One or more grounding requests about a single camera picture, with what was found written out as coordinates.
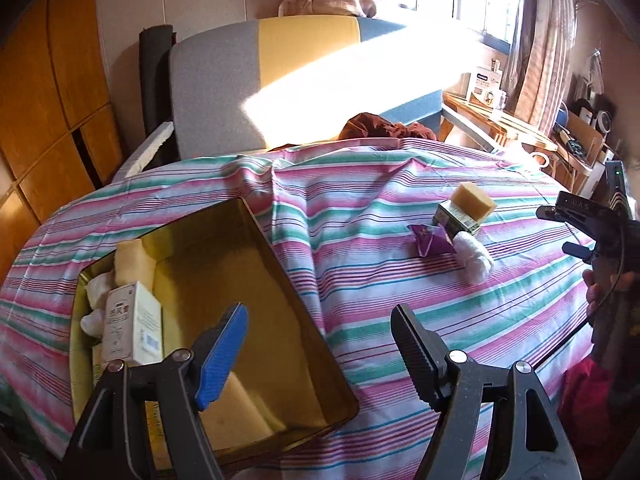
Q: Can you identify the white carton box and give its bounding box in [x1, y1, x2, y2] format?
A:
[101, 281, 165, 367]

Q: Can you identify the person's right hand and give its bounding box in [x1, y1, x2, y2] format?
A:
[582, 269, 640, 317]

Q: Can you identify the black cable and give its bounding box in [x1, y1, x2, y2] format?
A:
[530, 220, 632, 368]

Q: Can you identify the clear snack packet yellow label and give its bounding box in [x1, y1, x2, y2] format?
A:
[90, 342, 108, 391]

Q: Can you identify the white plastic-wrapped bundle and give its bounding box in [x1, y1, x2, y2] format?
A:
[452, 231, 494, 286]
[80, 275, 118, 337]

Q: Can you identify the small yellow sponge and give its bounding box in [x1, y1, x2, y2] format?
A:
[450, 183, 498, 226]

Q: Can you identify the brown cardboard box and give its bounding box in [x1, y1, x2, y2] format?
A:
[562, 110, 606, 166]

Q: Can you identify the brown cloth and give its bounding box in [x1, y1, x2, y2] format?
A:
[337, 112, 440, 141]

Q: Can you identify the large yellow sponge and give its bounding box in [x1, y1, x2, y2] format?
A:
[114, 239, 162, 295]

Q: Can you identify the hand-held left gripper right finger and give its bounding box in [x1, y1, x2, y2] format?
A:
[390, 303, 583, 480]

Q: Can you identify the purple snack packet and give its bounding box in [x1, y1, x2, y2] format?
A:
[407, 223, 458, 258]

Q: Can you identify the striped bed sheet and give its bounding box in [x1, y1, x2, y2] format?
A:
[0, 137, 608, 480]

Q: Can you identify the cardboard box container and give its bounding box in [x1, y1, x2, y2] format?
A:
[69, 197, 361, 468]

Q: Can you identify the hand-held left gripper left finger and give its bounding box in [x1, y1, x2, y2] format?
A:
[62, 302, 249, 480]

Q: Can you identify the patterned curtain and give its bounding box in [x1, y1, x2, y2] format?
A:
[502, 0, 576, 133]

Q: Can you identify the white foam strip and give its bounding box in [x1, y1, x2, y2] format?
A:
[111, 120, 175, 183]

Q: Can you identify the red cloth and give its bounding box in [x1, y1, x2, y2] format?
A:
[557, 357, 640, 480]

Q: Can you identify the white product box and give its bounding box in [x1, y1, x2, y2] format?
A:
[467, 66, 506, 110]

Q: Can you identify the wooden wardrobe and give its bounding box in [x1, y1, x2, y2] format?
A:
[0, 0, 126, 271]

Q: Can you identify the grey yellow blue sofa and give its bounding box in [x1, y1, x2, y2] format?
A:
[167, 15, 493, 161]

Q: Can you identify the wooden desk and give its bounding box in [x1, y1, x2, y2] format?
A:
[442, 91, 558, 153]

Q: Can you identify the black rolled mat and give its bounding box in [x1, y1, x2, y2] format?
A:
[139, 24, 178, 163]

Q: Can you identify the small green box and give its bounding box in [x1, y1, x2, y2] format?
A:
[431, 200, 482, 237]

